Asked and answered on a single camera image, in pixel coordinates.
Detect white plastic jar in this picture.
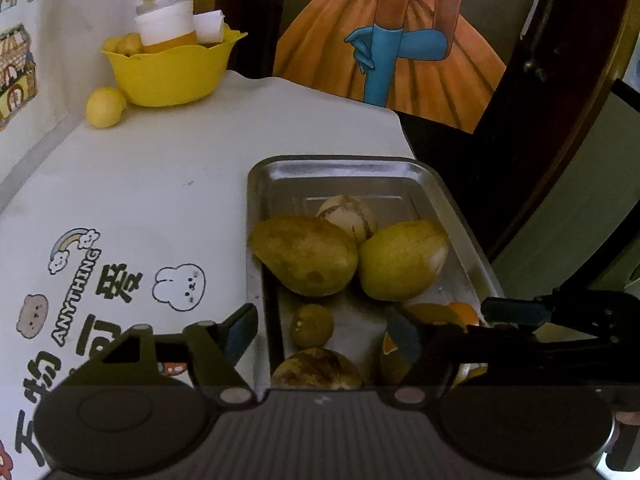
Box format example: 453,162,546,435
134,0,196,54

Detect orange dress dancer wall poster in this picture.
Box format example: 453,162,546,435
272,0,508,135

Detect yellow lemon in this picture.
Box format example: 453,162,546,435
85,87,128,130

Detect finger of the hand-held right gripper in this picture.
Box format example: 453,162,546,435
467,324,640,361
480,290,640,334

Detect large brown kiwi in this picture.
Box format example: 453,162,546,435
248,216,360,297

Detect yellow plastic bowl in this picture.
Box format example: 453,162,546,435
99,30,249,107

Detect metal tray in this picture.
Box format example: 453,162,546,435
245,155,506,391

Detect mottled brown round fruit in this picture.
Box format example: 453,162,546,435
270,347,364,391

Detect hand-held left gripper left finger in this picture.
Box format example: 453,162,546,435
65,304,258,408

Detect small kiwi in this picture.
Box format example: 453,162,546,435
290,303,335,351

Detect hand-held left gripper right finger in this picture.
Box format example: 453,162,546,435
385,305,596,406

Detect coloured houses drawing paper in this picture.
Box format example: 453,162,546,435
0,0,66,132

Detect striped pepino melon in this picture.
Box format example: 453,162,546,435
316,194,379,252

